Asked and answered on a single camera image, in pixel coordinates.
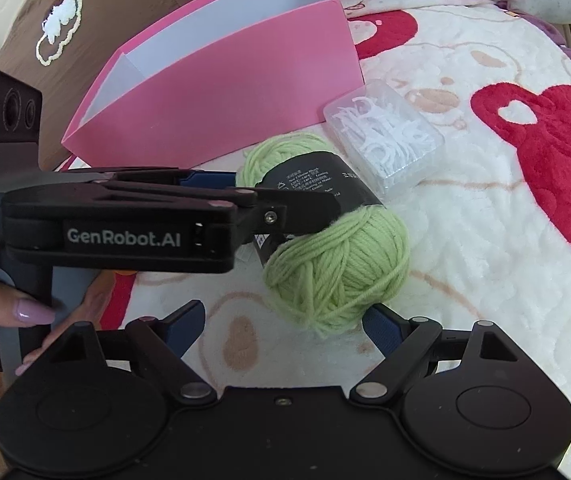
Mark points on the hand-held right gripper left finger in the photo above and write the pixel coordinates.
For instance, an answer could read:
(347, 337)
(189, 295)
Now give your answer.
(190, 320)

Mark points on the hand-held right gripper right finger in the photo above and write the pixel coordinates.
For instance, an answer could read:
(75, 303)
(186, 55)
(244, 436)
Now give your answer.
(380, 330)

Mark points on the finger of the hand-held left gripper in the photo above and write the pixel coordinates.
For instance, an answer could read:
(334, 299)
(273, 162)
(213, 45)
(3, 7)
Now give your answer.
(295, 212)
(210, 180)

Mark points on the green yarn ball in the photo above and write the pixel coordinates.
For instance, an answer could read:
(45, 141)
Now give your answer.
(345, 265)

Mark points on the pink cardboard box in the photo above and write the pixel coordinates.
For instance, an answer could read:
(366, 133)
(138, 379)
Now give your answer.
(265, 75)

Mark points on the clear floss pick box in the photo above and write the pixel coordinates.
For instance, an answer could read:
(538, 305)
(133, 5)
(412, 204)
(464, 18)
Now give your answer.
(385, 135)

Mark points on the person's left hand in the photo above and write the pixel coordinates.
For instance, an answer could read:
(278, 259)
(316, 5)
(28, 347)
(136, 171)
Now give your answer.
(10, 307)

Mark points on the brown embroidered pillow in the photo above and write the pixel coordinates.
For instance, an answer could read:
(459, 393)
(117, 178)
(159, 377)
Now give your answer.
(115, 10)

